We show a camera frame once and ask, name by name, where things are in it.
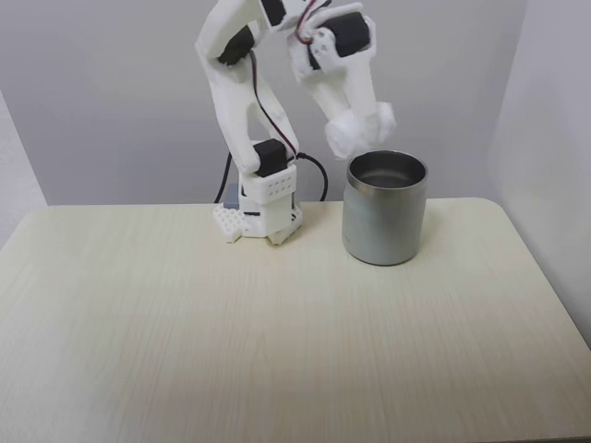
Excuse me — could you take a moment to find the grey-green metal cup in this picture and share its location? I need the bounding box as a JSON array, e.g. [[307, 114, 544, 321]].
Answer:
[[342, 150, 430, 268]]

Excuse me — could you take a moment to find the grey table clamp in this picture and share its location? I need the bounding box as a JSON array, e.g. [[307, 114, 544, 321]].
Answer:
[[222, 184, 245, 210]]

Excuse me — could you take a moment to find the red black servo wire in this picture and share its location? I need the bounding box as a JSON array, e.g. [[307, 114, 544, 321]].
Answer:
[[249, 49, 299, 159], [295, 0, 334, 46]]

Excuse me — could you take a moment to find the white gauze dressing roll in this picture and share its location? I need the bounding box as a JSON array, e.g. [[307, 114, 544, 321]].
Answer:
[[324, 102, 398, 162]]

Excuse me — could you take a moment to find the black cable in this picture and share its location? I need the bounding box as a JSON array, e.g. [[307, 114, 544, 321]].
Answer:
[[295, 151, 330, 203], [212, 152, 233, 204]]

